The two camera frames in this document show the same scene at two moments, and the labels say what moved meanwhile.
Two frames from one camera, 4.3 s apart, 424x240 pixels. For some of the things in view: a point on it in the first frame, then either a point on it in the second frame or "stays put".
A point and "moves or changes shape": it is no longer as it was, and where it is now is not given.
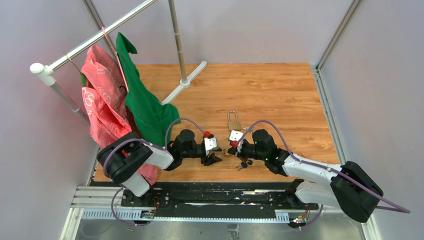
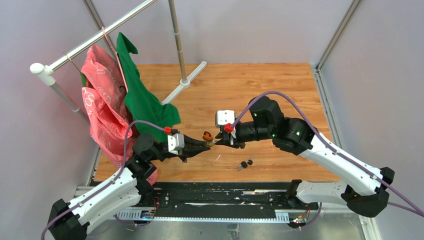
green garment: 152,119 stays put
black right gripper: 240,154 to 226,140
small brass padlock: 226,154 moves or changes shape
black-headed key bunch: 244,165 stays put
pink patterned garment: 105,100 stays put
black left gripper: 207,161 to 192,148
